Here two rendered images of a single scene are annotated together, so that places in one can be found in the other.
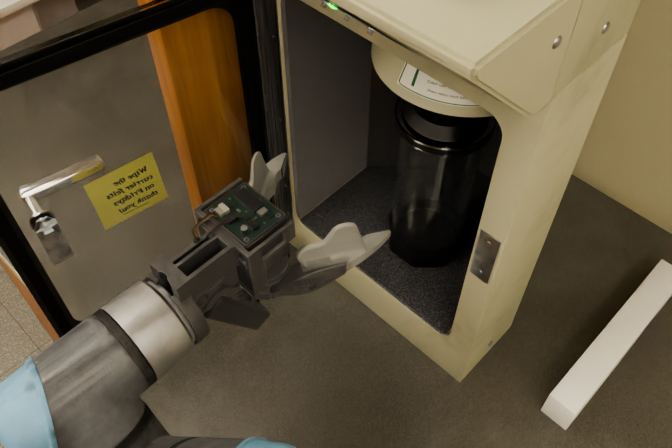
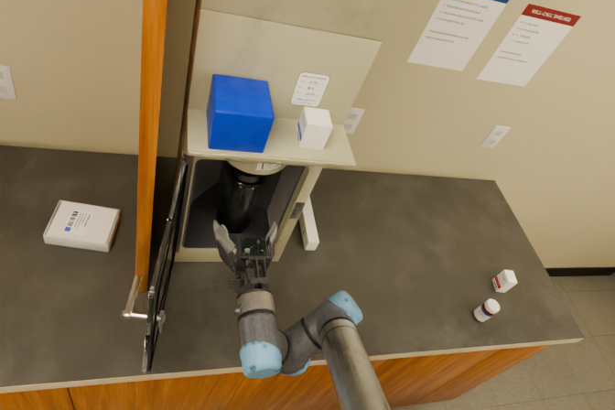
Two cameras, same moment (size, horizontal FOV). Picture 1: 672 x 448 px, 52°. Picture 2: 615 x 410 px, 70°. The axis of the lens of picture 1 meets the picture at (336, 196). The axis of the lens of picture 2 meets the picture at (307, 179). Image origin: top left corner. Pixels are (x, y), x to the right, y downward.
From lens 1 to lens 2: 68 cm
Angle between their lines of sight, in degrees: 47
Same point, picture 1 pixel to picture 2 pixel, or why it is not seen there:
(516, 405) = (297, 253)
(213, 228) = (254, 257)
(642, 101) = not seen: hidden behind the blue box
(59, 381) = (268, 337)
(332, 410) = not seen: hidden behind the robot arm
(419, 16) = (331, 156)
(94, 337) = (261, 318)
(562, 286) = not seen: hidden behind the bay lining
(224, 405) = (219, 338)
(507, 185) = (309, 184)
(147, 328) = (268, 302)
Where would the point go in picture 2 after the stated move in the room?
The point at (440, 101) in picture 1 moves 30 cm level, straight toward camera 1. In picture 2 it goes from (273, 169) to (361, 264)
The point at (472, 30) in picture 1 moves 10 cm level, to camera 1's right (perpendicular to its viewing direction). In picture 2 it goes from (344, 154) to (367, 133)
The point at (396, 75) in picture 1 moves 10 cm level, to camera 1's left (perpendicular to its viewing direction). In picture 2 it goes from (253, 167) to (223, 189)
